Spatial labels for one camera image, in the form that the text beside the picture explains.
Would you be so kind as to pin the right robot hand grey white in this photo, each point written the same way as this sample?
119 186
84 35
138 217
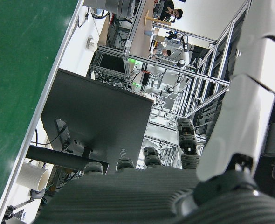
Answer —
139 200

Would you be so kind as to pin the dark grey computer monitor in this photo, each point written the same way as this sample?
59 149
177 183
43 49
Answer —
95 116

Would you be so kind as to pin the white humanoid robot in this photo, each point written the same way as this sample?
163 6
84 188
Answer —
184 56

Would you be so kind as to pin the person in grey shirt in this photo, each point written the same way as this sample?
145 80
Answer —
160 49

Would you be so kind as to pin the wooden table top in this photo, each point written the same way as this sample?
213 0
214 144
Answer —
139 35

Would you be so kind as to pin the green conveyor belt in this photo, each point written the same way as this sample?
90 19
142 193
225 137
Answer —
16 70

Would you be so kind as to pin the wooden T-shaped stand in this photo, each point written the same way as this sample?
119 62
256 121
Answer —
160 21

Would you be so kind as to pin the person in black clothes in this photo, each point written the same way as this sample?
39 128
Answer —
167 7

